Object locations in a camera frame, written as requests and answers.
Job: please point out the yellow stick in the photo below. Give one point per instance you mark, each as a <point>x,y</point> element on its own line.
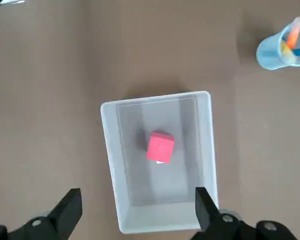
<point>287,51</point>

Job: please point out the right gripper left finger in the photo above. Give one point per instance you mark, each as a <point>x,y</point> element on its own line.
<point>52,225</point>

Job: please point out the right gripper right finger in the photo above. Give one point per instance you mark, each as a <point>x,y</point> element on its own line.
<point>215,225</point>

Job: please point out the translucent blue plastic cup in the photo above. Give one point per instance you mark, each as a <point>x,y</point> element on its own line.
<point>265,45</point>

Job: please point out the clear plastic box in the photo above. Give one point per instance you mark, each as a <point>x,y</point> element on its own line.
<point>202,150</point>

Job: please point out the red bag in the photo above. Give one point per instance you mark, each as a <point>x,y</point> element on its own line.
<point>160,147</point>

